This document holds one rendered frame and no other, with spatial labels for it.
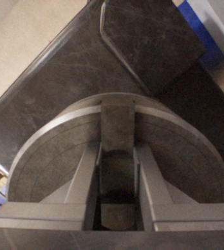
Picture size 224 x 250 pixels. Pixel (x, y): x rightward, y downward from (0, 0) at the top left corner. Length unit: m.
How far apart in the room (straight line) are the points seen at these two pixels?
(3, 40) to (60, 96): 3.97
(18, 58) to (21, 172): 3.98
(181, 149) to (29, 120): 0.32
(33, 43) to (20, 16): 0.53
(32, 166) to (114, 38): 0.22
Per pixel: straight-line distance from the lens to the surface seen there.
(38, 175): 0.20
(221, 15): 3.66
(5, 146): 0.46
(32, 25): 4.08
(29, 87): 0.40
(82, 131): 0.16
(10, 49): 4.24
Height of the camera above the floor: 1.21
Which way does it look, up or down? 12 degrees down
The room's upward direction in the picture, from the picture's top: 43 degrees counter-clockwise
